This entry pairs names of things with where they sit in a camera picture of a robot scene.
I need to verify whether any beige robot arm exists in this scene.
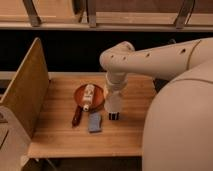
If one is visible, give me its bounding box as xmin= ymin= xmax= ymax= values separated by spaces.
xmin=99 ymin=37 xmax=213 ymax=171

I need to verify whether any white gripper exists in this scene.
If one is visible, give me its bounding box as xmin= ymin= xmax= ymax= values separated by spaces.
xmin=104 ymin=88 xmax=122 ymax=120

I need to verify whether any blue-grey eraser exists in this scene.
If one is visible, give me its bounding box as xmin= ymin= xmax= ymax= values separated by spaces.
xmin=88 ymin=112 xmax=102 ymax=133

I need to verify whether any left metal shelf bracket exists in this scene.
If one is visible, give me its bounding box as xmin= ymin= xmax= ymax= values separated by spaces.
xmin=22 ymin=0 xmax=41 ymax=27

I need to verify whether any wooden shelf board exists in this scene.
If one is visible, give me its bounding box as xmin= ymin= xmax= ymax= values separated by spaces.
xmin=0 ymin=0 xmax=213 ymax=32

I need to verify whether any brown wooden frying pan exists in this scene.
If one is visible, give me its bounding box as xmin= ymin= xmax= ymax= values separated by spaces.
xmin=72 ymin=84 xmax=105 ymax=127

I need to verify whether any right metal shelf bracket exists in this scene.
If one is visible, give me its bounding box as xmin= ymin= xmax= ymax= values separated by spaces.
xmin=174 ymin=0 xmax=195 ymax=29

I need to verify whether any wooden side panel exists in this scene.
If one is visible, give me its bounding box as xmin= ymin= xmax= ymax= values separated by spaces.
xmin=0 ymin=38 xmax=49 ymax=140

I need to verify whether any metal shelf bracket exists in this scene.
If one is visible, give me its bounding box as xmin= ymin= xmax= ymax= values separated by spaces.
xmin=86 ymin=0 xmax=96 ymax=28
xmin=22 ymin=0 xmax=41 ymax=27
xmin=174 ymin=0 xmax=195 ymax=29

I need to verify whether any white plastic bottle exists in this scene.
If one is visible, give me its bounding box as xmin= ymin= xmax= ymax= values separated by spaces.
xmin=82 ymin=84 xmax=95 ymax=111

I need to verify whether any middle metal shelf bracket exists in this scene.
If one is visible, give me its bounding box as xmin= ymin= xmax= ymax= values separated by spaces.
xmin=86 ymin=0 xmax=96 ymax=28

